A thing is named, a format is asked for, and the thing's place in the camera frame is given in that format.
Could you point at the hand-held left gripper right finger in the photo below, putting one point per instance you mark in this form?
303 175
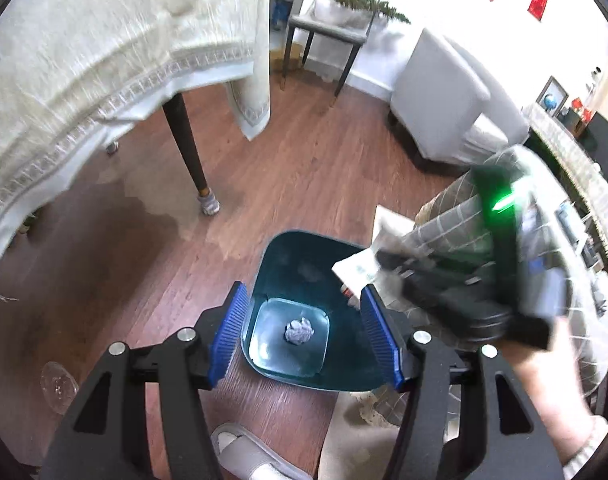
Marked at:
379 330

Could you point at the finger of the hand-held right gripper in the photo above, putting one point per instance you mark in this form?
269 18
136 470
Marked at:
424 269
459 312

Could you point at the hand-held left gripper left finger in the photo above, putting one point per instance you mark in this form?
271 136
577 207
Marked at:
230 332

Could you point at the white paper carton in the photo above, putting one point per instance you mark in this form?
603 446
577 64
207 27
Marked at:
356 270

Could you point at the dark teal trash bin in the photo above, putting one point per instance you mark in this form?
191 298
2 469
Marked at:
284 260

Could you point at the crumpled paper ball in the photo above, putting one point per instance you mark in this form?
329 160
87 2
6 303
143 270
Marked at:
299 331

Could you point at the counter with grey cloth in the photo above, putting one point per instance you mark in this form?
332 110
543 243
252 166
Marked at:
564 150

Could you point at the grey slipper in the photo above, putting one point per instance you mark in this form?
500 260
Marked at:
254 455

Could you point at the grey table leg sock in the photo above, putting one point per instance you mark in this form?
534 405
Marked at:
209 202

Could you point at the black television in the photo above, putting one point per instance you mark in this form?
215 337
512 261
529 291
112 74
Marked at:
606 140

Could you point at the red ornament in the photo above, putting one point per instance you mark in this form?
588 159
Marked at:
581 110

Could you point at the framed globe picture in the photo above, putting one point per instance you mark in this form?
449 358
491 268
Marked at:
553 97

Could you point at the grey armchair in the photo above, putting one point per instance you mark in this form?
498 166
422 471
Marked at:
444 95

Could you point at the clear glass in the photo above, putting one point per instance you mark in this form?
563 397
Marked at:
59 387

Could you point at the dark wooden table leg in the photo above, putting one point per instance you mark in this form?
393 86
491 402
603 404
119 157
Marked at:
186 145

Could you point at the grey dining chair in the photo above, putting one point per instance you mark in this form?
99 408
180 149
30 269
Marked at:
329 30

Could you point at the white plant pot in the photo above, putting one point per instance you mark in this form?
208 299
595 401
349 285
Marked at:
334 10

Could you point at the green potted plant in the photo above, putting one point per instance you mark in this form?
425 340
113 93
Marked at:
364 0

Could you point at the blue bottle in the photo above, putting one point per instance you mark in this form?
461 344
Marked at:
283 10

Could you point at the red wall scroll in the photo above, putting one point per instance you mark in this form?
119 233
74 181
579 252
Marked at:
539 2

